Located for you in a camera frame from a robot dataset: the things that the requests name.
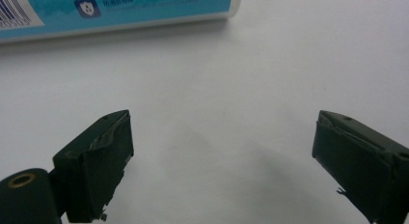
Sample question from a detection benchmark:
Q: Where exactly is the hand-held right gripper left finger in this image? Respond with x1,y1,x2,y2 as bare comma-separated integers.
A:
48,109,135,224

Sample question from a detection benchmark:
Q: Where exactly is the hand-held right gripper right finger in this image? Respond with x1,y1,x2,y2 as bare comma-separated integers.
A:
311,109,409,224

